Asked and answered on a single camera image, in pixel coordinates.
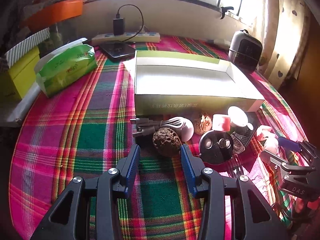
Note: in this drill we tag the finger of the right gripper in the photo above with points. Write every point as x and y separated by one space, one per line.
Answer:
303 148
274 160

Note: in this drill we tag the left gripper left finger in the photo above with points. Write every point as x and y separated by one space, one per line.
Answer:
69 216

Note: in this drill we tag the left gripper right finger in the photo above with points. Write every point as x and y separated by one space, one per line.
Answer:
252 215

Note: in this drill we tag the white green round mirror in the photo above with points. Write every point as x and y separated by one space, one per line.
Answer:
239 118

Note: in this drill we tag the black round disc gadget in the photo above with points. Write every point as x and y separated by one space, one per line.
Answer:
216 147

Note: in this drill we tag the red white small clip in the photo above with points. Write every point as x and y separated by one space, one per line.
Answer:
221 122

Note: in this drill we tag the white round earbud case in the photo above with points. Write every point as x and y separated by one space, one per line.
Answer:
184 128

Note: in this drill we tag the right hand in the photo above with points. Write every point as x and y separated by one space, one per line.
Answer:
300 205

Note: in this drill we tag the plaid bed cloth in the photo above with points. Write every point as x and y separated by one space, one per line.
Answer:
85 129

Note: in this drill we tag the grey black mini heater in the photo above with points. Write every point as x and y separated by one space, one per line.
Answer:
245 51

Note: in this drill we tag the heart pattern curtain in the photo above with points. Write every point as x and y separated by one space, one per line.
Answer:
282 26

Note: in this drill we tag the yellow box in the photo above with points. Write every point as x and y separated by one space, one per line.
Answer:
16 81

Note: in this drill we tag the green white cardboard box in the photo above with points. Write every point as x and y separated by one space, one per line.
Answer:
167 82

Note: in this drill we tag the green tissue pack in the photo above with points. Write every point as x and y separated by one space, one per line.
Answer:
65 65

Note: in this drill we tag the black window hook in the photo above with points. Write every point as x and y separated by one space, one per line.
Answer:
224 10

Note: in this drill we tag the black smartphone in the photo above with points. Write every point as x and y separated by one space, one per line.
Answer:
117 51

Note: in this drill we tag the striped box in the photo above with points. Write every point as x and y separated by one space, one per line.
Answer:
20 49

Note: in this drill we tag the white power strip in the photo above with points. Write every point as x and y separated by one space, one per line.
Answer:
127 37

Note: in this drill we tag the orange storage bin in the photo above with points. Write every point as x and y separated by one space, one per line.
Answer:
53 14

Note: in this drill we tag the black charger with cable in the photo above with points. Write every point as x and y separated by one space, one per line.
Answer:
119 23

